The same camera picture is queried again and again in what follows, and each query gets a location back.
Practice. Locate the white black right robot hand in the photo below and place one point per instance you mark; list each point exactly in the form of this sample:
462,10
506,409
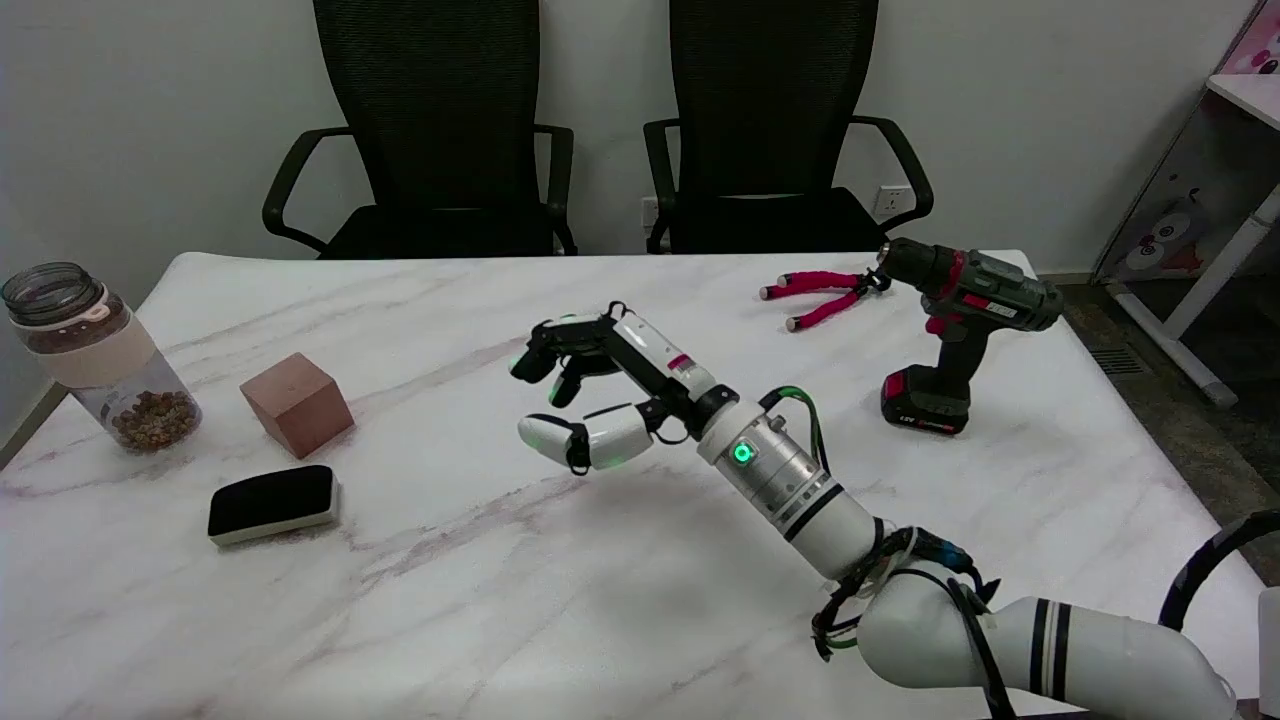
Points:
660,375

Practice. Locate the dark green power screwdriver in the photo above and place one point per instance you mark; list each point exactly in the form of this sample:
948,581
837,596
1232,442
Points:
985,295

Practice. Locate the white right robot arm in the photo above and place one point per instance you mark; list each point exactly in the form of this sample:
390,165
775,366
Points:
830,515

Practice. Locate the pink flexible mini tripod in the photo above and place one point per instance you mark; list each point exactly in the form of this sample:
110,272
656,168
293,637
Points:
825,280

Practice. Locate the black mesh office chair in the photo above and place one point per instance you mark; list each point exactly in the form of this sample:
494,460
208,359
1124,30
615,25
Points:
440,100
770,100

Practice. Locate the brown wooden cube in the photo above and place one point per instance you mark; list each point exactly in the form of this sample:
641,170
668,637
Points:
298,405

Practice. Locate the black board eraser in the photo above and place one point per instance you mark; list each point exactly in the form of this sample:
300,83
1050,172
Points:
270,500

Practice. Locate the floor vent grille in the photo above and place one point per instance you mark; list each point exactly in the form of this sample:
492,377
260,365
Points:
1118,361

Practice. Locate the clear jar with nuts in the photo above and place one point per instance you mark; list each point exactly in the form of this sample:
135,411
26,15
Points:
100,360

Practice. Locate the white desk with cartoon panel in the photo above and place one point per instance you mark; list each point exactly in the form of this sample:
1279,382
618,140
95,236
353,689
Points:
1200,180

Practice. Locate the white wall socket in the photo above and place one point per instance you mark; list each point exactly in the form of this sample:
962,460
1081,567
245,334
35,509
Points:
892,202
649,211

